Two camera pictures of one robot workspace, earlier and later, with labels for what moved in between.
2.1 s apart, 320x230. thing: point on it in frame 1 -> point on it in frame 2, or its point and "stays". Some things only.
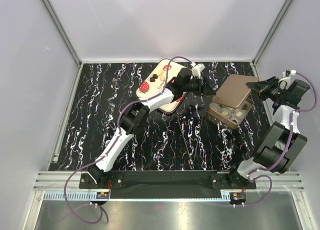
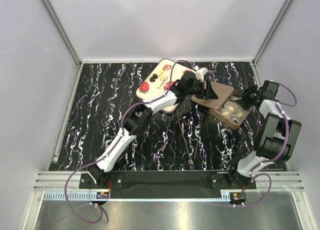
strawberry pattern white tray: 155,83 stays
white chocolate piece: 159,72 stays
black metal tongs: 191,160 stays
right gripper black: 262,87 -> 244,93
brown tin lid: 234,90 -> 222,91
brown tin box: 233,116 stays
